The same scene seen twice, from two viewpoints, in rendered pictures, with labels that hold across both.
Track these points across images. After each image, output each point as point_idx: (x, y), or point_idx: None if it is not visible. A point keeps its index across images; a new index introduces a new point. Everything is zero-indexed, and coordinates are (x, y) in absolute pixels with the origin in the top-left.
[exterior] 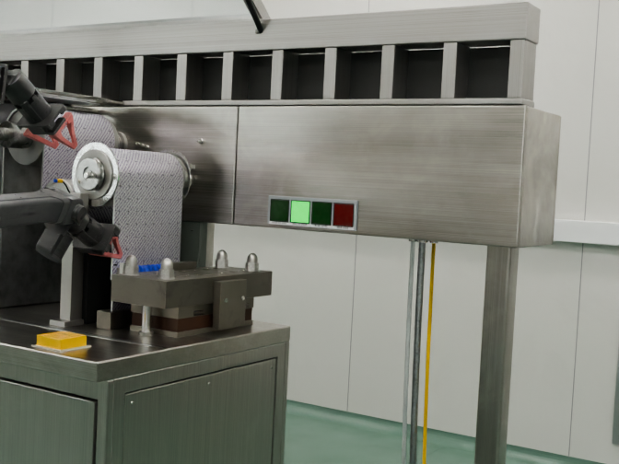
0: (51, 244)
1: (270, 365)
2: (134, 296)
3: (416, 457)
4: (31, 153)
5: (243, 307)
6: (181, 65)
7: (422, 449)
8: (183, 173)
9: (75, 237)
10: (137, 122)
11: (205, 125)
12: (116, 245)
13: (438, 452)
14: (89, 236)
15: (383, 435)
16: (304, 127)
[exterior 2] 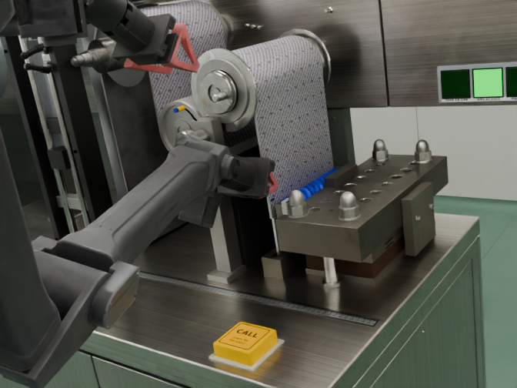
0: (198, 212)
1: (468, 270)
2: (311, 246)
3: (499, 230)
4: (134, 71)
5: (432, 215)
6: None
7: (500, 221)
8: (320, 58)
9: (223, 186)
10: (241, 0)
11: None
12: (270, 177)
13: (516, 221)
14: (241, 182)
15: (459, 210)
16: None
